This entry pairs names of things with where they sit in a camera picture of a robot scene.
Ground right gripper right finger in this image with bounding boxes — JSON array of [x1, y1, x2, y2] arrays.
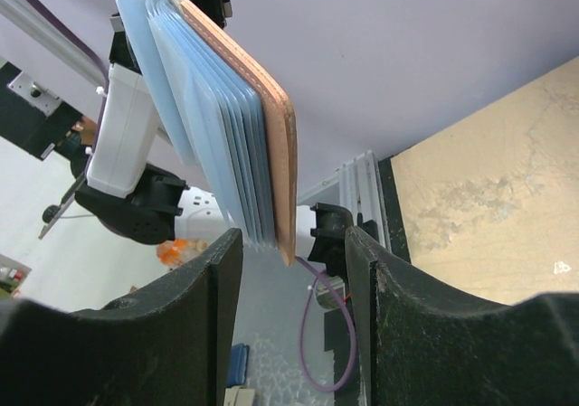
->
[[345, 227, 578, 405]]

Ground orange plastic jar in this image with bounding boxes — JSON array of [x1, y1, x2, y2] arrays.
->
[[157, 239, 208, 269]]

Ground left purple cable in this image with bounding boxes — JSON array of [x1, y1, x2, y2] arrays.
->
[[6, 0, 112, 109]]

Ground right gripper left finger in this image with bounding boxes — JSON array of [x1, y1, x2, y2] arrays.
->
[[1, 229, 243, 405]]

